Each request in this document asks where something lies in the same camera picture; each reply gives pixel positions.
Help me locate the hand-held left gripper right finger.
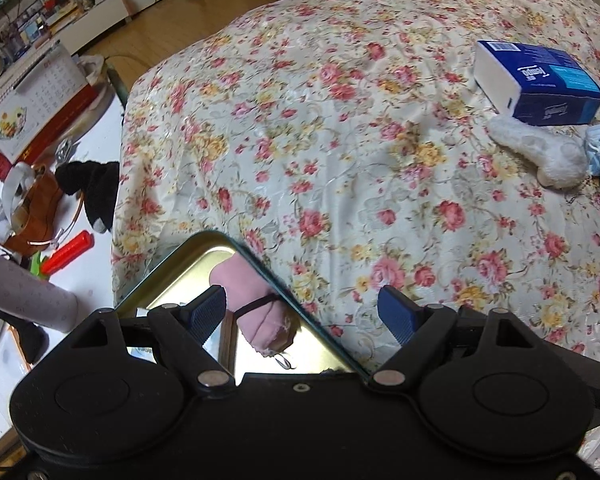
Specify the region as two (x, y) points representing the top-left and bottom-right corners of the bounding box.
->
(367, 284), (529, 392)

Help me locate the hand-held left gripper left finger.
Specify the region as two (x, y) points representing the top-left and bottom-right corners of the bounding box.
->
(75, 284), (234, 392)

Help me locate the pink soft sock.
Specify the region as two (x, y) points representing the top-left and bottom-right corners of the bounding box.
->
(208, 251), (299, 359)

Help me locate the gold metal tray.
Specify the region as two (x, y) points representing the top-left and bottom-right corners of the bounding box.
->
(114, 229), (371, 377)

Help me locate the red utility knife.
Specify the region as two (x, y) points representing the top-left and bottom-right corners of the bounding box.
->
(42, 230), (95, 276)

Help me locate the floral bedspread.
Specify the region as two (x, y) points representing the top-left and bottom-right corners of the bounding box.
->
(110, 0), (600, 463)

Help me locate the black glove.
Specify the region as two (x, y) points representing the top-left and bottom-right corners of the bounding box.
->
(54, 159), (121, 234)

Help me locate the purple water bottle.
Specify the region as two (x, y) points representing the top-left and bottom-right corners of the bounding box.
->
(0, 245), (80, 334)

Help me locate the black sock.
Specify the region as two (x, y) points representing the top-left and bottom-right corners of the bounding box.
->
(0, 304), (49, 365)

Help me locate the silver foil wrapper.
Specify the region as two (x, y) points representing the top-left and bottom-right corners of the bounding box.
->
(54, 139), (79, 164)

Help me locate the white plush toy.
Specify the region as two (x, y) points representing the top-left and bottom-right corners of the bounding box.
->
(487, 114), (589, 190)

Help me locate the desk calendar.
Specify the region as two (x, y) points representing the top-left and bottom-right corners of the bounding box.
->
(0, 41), (99, 167)

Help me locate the blue tissue box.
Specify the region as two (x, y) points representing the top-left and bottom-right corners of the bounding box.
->
(473, 39), (600, 127)

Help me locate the white low cabinet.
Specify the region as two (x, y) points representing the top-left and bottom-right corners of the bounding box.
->
(44, 0), (193, 57)

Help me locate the white strap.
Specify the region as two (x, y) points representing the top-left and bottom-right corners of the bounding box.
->
(0, 162), (34, 242)

